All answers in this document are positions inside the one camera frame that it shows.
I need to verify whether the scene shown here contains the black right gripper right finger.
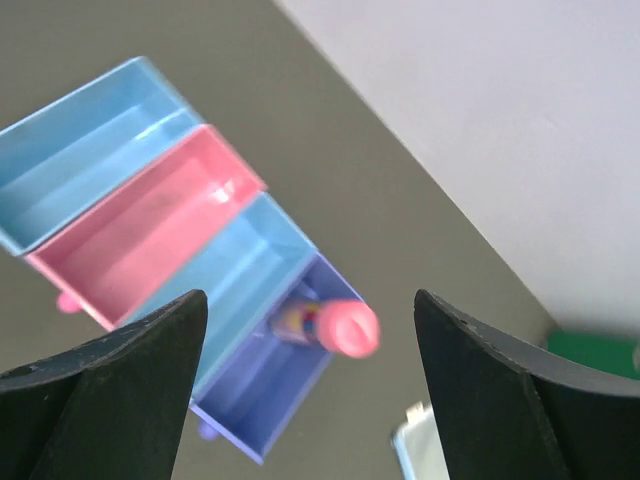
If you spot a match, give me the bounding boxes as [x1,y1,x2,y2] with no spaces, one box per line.
[414,290,639,479]

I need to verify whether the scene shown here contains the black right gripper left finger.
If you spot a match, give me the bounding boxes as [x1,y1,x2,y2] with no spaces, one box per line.
[1,290,208,479]

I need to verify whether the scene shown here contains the purple plastic drawer bin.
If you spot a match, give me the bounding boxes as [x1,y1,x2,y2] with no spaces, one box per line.
[191,253,359,464]

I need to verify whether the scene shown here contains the pink plastic drawer bin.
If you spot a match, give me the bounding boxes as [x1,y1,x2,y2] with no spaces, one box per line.
[26,125,266,330]

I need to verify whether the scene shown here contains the pink capped glue stick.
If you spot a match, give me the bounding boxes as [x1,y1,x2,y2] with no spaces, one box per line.
[270,298,380,359]

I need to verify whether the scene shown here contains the light blue drawer bin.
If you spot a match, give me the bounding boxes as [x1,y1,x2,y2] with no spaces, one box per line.
[128,193,316,398]

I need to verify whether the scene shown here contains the translucent light blue folder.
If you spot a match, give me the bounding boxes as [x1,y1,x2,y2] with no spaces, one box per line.
[391,402,449,480]

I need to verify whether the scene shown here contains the green binder folder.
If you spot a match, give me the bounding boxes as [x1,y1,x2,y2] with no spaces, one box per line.
[546,329,639,380]

